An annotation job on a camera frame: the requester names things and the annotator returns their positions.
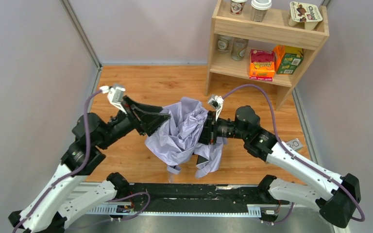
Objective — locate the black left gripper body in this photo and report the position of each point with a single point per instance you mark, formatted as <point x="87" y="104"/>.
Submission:
<point x="135" y="115"/>

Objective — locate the lavender folding umbrella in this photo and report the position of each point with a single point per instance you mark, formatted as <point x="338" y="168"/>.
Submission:
<point x="177" y="139"/>

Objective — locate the glass jar left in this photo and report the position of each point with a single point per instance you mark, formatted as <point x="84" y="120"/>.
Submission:
<point x="224" y="43"/>

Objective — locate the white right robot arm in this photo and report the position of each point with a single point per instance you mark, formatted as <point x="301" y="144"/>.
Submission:
<point x="335" y="197"/>

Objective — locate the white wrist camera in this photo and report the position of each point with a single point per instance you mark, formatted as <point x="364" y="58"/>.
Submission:
<point x="115" y="95"/>
<point x="216" y="102"/>

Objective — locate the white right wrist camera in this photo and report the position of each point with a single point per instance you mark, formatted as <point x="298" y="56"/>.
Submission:
<point x="216" y="102"/>

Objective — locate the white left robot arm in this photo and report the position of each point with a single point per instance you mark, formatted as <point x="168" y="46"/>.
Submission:
<point x="52" y="211"/>

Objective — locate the glass jar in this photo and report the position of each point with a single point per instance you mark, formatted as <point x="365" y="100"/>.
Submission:
<point x="224" y="43"/>
<point x="239" y="48"/>

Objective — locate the glass jar right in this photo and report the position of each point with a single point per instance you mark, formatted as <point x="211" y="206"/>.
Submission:
<point x="239" y="48"/>

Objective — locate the white R&O box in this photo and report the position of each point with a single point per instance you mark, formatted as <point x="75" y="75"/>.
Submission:
<point x="294" y="145"/>

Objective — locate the orange pink snack box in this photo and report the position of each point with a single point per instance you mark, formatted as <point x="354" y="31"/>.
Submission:
<point x="262" y="65"/>

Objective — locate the clear cup white lid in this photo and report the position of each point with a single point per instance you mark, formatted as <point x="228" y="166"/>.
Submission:
<point x="259" y="9"/>

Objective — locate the wooden shelf unit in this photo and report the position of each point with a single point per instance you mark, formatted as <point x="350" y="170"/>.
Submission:
<point x="273" y="29"/>

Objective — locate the paper cup red print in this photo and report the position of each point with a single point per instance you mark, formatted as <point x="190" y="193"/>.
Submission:
<point x="236" y="7"/>

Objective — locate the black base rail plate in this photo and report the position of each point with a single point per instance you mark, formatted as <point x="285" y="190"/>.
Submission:
<point x="195" y="198"/>

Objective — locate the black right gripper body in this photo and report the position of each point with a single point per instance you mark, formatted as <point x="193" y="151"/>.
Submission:
<point x="211" y="127"/>

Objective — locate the green orange carton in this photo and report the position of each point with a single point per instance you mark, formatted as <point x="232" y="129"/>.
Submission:
<point x="287" y="59"/>

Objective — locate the Chobani yogurt pack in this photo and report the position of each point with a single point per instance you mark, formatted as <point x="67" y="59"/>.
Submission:
<point x="304" y="13"/>

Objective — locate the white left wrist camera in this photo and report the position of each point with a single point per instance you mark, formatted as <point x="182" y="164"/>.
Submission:
<point x="115" y="95"/>

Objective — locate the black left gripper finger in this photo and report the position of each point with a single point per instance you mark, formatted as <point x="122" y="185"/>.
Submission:
<point x="144" y="107"/>
<point x="150" y="120"/>

